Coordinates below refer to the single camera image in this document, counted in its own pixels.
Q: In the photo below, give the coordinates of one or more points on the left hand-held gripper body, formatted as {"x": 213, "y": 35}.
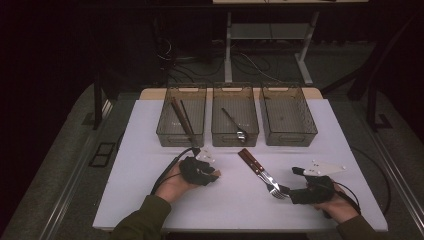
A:
{"x": 193, "y": 171}

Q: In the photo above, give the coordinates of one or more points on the person's left hand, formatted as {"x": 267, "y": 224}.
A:
{"x": 171, "y": 186}

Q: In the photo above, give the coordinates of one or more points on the aluminium floor rail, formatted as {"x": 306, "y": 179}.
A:
{"x": 65, "y": 200}
{"x": 401, "y": 186}

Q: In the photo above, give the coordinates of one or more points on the person's right hand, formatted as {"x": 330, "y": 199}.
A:
{"x": 340, "y": 208}

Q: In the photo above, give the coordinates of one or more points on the smoky transparent plastic bin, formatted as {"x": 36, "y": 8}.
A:
{"x": 246, "y": 106}
{"x": 198, "y": 113}
{"x": 286, "y": 113}

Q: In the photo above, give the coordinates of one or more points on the brown wooden chopstick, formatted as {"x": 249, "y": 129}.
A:
{"x": 181, "y": 116}

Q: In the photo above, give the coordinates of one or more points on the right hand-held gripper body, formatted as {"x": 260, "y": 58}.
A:
{"x": 320, "y": 190}

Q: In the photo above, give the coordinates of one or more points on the black metal stand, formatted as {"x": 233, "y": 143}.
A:
{"x": 98, "y": 100}
{"x": 372, "y": 106}

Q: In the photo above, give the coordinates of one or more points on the white metal desk frame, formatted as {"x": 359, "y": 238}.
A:
{"x": 228, "y": 50}

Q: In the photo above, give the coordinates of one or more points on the black chopstick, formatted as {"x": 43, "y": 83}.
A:
{"x": 187, "y": 117}

